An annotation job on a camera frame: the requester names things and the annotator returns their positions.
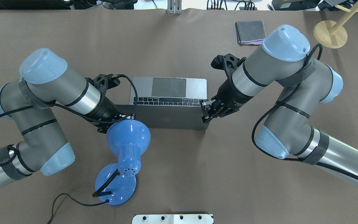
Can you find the grey laptop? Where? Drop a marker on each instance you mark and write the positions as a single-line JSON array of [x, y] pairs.
[[165, 102]]

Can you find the blue desk lamp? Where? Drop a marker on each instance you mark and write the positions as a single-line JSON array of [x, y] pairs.
[[128, 140]]

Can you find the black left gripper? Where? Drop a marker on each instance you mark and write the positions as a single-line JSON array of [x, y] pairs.
[[105, 111]]

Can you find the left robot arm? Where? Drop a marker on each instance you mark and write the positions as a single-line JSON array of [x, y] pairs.
[[45, 81]]

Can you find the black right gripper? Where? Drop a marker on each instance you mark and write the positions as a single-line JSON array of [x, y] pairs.
[[230, 97]]

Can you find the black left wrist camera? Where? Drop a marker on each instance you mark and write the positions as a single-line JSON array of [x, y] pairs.
[[104, 82]]

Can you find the wooden mug tree stand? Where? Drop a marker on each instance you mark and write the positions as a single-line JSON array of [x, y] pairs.
[[332, 34]]

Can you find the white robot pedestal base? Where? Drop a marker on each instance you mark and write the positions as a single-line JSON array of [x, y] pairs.
[[173, 219]]

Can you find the aluminium frame post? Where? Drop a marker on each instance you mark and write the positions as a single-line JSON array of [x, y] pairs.
[[174, 7]]

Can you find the folded grey cloth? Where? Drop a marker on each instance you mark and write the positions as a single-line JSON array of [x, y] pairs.
[[250, 32]]

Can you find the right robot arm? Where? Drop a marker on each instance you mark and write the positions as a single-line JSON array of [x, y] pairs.
[[283, 131]]

